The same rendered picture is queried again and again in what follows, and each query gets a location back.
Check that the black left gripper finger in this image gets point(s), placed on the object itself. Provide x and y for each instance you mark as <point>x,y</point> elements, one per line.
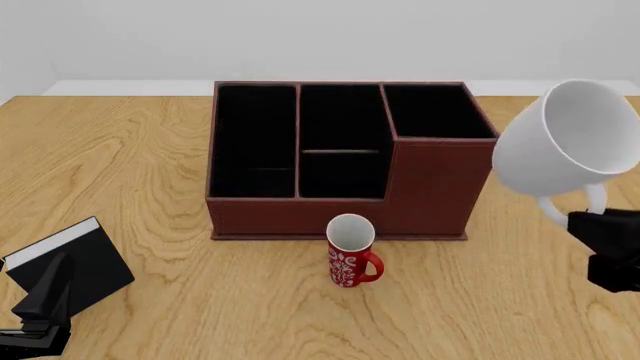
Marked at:
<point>47,292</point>

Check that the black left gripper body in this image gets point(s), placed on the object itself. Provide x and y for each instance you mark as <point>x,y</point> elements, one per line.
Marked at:
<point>30,341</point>

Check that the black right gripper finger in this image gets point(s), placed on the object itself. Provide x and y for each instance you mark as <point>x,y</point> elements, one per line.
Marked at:
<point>605,236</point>

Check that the black book with white pages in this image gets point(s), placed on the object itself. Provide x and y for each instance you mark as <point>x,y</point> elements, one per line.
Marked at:
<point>95,266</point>

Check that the red-brown desk caddy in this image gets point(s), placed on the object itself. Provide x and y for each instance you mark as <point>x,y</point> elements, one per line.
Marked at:
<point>435,187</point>

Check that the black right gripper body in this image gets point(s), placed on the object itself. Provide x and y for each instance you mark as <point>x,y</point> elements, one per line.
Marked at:
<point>617,273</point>

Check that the white mug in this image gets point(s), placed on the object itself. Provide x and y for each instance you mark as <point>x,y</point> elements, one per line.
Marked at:
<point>530,153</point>

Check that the red patterned mug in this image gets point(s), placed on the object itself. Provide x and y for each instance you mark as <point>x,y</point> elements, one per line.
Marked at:
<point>345,268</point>

